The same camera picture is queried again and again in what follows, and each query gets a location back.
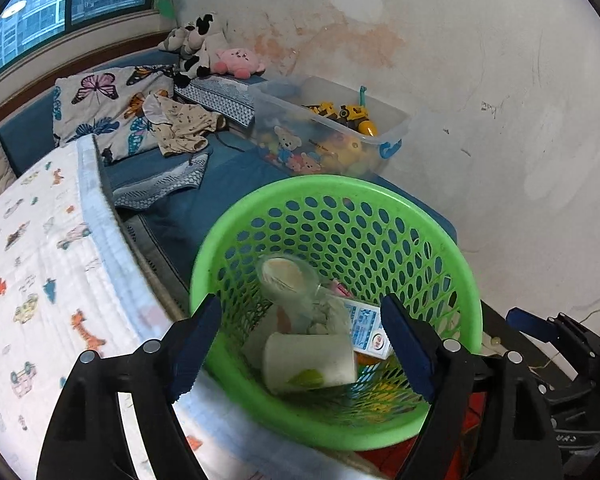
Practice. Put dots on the clear plastic storage box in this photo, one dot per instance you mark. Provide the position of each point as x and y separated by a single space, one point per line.
290 115

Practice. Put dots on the yellow toy truck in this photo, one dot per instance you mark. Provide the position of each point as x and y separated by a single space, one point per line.
322 109
355 115

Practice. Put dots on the green plastic basket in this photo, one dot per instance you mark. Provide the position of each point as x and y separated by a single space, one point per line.
330 187

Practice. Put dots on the pink plush toy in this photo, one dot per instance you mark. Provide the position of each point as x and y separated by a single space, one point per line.
237 60

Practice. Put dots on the green frame window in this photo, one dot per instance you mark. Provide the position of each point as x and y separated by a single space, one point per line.
35 5

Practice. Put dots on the beige printed clothing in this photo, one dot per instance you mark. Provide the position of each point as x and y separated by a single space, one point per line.
185 127

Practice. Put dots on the grey white striped cloth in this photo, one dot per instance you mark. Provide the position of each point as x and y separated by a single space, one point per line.
165 180

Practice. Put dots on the pink packet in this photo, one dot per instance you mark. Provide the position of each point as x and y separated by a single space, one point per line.
341 289

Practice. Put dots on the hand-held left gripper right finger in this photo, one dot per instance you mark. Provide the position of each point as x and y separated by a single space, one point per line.
410 350

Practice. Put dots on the clear plastic cup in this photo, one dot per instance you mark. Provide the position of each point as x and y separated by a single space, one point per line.
285 280

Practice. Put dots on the blue sofa cushion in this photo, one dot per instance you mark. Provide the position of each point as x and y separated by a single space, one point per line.
215 180

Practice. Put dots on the animal print white blanket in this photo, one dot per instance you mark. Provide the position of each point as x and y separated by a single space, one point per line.
40 270

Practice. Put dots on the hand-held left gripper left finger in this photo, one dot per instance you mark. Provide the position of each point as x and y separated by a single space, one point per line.
195 347

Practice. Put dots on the black and white plush cow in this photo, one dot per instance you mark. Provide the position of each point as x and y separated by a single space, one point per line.
195 45

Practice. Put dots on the red plastic object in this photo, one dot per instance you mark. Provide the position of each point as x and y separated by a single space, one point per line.
472 410

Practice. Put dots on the white paper cup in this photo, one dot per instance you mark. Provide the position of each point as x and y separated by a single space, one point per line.
305 360

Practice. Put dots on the yellow plastic toy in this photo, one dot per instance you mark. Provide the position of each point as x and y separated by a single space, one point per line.
345 150

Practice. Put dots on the wooden window sill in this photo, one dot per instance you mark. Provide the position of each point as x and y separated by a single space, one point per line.
80 55

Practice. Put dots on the butterfly print pillow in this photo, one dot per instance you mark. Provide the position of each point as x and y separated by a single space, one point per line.
95 105

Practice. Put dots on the blue white patterned cloth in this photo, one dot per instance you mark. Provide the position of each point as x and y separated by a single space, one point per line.
220 97

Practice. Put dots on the blue white milk carton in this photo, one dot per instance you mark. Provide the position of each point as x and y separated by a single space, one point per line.
367 330

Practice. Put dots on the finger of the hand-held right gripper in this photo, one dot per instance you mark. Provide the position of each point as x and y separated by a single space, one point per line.
530 321

